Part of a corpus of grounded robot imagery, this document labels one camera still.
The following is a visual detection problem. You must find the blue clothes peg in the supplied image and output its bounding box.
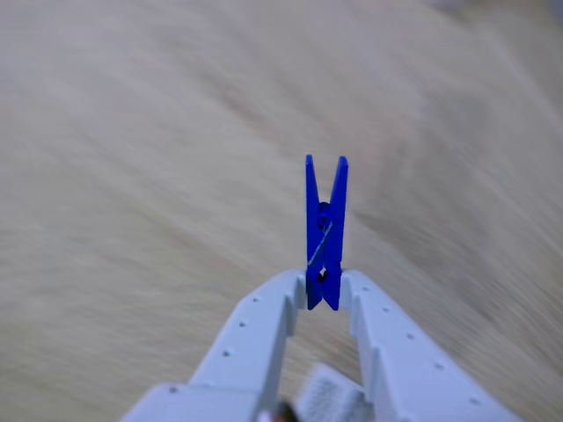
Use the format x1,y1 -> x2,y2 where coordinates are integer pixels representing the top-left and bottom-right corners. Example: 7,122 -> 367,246
304,153 -> 350,312

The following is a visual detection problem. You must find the small white mesh crate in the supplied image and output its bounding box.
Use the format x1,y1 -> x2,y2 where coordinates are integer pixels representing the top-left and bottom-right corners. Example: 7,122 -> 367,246
297,362 -> 375,422

